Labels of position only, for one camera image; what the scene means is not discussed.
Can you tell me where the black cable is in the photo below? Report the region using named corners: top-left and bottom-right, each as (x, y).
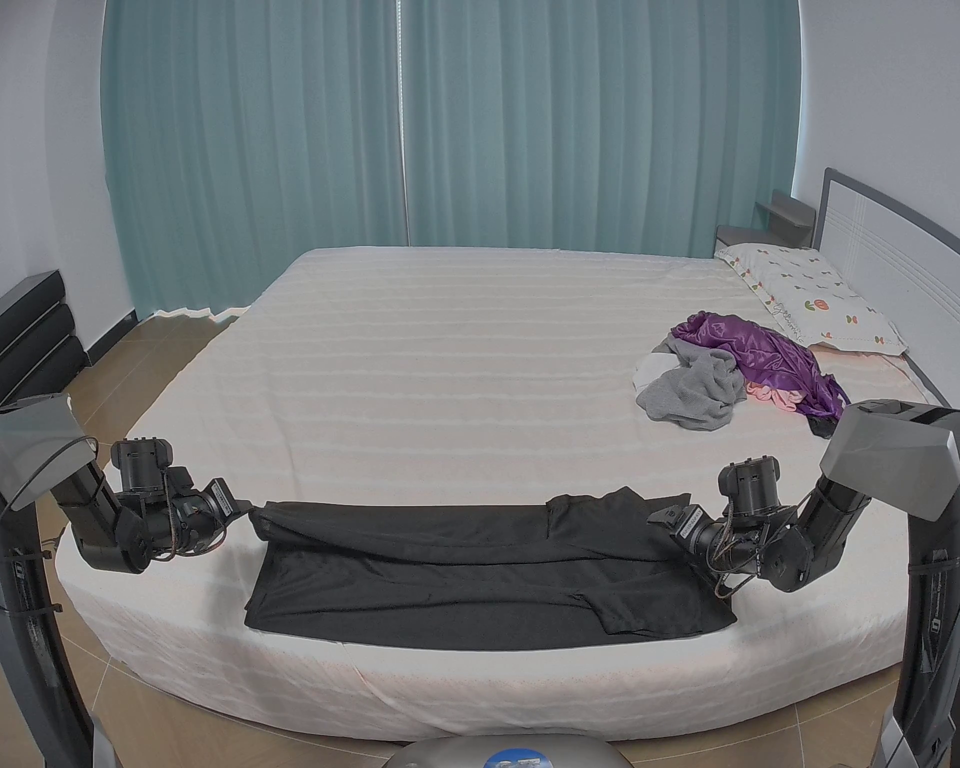
top-left (0, 437), bottom-right (99, 515)

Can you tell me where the bed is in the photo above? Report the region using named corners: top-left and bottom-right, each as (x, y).
top-left (52, 166), bottom-right (960, 747)

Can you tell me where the grey bedside table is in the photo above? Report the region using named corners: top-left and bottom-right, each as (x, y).
top-left (714, 189), bottom-right (819, 254)

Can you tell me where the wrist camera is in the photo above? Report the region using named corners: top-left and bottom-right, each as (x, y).
top-left (111, 437), bottom-right (175, 496)
top-left (717, 455), bottom-right (783, 519)

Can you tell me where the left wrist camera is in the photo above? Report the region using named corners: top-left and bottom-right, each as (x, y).
top-left (111, 437), bottom-right (175, 496)

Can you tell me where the grey knit garment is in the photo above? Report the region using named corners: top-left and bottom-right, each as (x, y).
top-left (636, 348), bottom-right (747, 434)

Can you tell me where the black chest of drawers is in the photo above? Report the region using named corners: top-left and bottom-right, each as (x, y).
top-left (0, 270), bottom-right (87, 410)

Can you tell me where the blue-green curtain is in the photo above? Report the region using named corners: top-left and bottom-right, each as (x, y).
top-left (101, 0), bottom-right (406, 320)
top-left (405, 0), bottom-right (804, 262)

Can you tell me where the white printed pillow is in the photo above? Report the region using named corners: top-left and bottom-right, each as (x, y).
top-left (714, 241), bottom-right (910, 355)

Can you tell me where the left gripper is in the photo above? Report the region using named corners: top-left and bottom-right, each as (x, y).
top-left (196, 477), bottom-right (253, 532)

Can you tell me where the black T-shirt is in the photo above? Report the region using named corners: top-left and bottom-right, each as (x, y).
top-left (243, 486), bottom-right (738, 652)

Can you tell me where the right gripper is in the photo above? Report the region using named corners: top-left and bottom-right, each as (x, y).
top-left (647, 504), bottom-right (725, 565)

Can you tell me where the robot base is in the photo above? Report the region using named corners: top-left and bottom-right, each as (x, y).
top-left (382, 735), bottom-right (627, 768)

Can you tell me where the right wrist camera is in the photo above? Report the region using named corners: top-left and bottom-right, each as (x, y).
top-left (717, 455), bottom-right (783, 519)

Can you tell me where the purple satin garment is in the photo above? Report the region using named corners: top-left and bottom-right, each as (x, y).
top-left (669, 311), bottom-right (849, 440)

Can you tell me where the white garment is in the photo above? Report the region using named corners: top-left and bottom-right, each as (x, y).
top-left (632, 354), bottom-right (678, 396)

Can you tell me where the pink garment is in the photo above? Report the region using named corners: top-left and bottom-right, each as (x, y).
top-left (744, 381), bottom-right (805, 415)

